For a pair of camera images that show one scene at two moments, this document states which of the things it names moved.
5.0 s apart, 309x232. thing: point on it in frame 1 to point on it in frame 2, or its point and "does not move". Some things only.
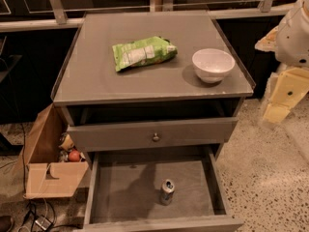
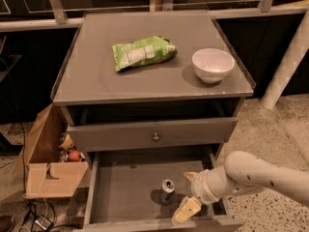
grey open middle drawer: [124, 191] does not move
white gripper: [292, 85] to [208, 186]
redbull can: [167, 188] does not move
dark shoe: [6, 223] does not move
